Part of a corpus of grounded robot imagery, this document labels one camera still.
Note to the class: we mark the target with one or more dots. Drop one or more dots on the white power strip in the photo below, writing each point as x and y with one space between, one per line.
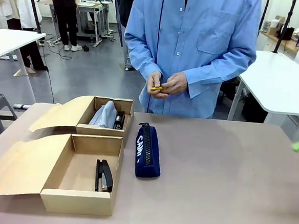
21 106

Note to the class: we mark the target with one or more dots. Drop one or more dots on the wooden counter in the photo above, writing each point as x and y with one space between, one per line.
287 43

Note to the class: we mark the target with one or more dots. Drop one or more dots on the person's right hand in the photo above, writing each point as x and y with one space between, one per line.
154 80

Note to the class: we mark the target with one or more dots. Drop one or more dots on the yellow pen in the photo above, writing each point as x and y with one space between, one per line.
156 88

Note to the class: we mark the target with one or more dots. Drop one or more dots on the plain black stapler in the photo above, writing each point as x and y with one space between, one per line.
119 120

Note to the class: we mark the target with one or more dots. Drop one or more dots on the person in blue shirt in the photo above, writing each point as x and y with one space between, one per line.
191 30

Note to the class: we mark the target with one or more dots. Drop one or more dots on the white table with slanted leg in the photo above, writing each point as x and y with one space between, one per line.
10 40

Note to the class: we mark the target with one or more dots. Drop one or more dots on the black box on counter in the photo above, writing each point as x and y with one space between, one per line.
288 34

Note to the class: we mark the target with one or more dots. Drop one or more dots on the light blue folded cloth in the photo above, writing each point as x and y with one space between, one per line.
104 116

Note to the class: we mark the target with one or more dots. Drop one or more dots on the person's left forearm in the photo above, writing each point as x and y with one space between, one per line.
219 73

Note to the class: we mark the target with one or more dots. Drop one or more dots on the person's left hand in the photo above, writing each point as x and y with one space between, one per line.
177 84

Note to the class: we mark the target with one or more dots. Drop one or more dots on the white table with rounded corner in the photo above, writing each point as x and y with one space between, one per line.
277 80

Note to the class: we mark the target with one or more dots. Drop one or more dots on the open cardboard carton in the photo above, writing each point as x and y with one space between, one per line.
278 30

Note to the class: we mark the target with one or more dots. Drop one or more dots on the black stapler with white print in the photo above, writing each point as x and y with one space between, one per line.
106 177

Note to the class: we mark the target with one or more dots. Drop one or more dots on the large cardboard box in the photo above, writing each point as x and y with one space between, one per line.
20 164

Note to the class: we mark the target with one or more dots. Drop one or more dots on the small cardboard box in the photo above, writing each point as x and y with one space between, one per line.
59 116

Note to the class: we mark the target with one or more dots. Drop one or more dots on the background workbench desk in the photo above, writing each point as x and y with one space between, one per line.
90 10

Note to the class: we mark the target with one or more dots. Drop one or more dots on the black tripod pole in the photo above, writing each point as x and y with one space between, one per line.
36 14
275 50

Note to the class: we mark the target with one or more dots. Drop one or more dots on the person's right forearm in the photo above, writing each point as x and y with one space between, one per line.
140 57

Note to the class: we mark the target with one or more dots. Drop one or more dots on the person in dark jacket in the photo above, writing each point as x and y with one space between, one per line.
122 7

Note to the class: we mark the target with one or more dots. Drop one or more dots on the navy blue pencil case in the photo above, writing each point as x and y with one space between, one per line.
155 156

